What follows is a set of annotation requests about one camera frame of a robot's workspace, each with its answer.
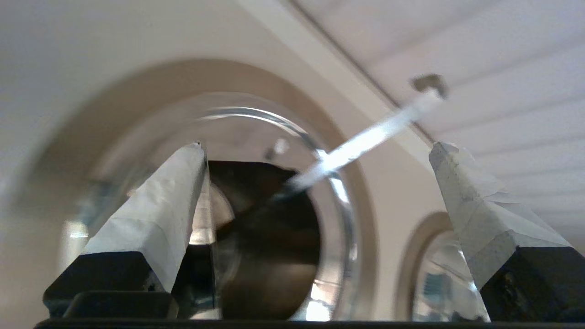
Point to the tissue-wrapped left gripper left finger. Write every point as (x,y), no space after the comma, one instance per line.
(151,219)

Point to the tissue-wrapped left gripper right finger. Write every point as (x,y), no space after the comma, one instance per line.
(489,219)

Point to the glass pot lid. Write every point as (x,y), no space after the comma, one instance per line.
(438,283)

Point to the right steel pot lid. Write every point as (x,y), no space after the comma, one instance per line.
(406,256)

